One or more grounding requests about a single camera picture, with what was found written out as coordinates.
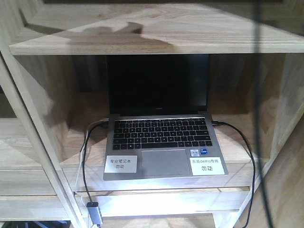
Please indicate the wooden desk shelf unit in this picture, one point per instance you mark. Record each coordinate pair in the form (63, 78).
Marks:
(39, 148)

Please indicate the white right laptop label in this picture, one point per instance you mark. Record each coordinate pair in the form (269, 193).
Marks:
(201, 166)

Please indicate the white left laptop label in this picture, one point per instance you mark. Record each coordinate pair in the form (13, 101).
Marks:
(120, 164)

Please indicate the white laptop label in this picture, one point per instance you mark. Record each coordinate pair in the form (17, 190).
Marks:
(201, 166)
(120, 164)

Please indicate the grey usb adapter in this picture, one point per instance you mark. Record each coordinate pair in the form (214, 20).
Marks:
(94, 213)

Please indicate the grey laptop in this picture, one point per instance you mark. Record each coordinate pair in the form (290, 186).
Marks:
(159, 112)

